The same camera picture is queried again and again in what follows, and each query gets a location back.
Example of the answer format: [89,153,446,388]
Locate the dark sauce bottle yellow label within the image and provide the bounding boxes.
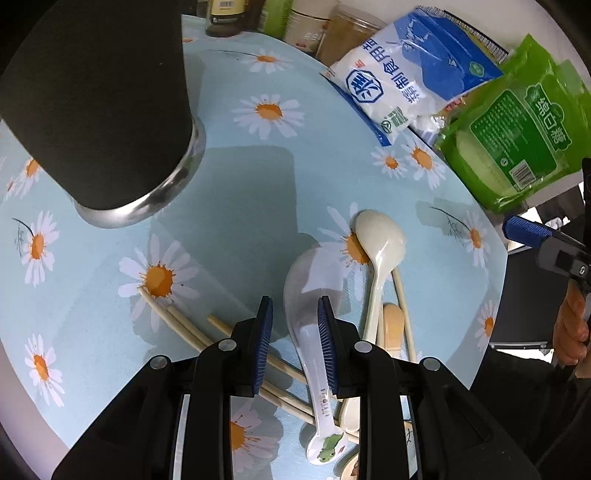
[204,0,247,38]

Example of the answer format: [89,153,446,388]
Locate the wooden chopstick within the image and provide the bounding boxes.
[137,285,317,423]
[166,307,317,416]
[390,270,417,363]
[207,315,361,444]

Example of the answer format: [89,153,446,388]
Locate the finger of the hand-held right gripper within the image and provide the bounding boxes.
[502,215,591,256]

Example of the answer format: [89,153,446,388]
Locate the person's right hand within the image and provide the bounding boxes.
[551,281,591,367]

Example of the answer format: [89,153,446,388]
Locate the person's dark clothing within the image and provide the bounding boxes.
[471,342,591,480]

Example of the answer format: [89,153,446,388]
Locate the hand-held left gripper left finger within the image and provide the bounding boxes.
[51,295,274,480]

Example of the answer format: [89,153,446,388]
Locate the daisy print blue tablecloth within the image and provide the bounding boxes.
[0,14,509,480]

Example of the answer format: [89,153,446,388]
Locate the cream ceramic spoon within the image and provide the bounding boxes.
[339,210,407,432]

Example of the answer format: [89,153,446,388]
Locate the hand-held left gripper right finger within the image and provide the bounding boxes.
[316,295,541,480]

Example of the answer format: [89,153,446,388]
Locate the green label bottle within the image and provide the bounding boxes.
[259,0,294,35]

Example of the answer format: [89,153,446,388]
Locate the clear jar brown powder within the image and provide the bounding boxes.
[318,4,389,68]

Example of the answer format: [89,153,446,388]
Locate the white jar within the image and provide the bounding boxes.
[283,0,340,51]

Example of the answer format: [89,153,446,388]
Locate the clear plastic packet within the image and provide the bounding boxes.
[406,95,467,148]

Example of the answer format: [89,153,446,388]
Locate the white dinosaur print ceramic spoon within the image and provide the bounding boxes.
[283,246,349,467]

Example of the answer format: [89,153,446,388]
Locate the green sugar bag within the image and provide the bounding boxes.
[436,34,591,214]

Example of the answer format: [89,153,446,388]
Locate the blue and white salt bag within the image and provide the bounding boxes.
[330,6,504,147]

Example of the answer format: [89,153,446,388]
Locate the small wooden spoon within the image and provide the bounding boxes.
[381,303,414,361]

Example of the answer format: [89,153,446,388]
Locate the black cylindrical utensil holder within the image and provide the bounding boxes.
[0,0,207,229]

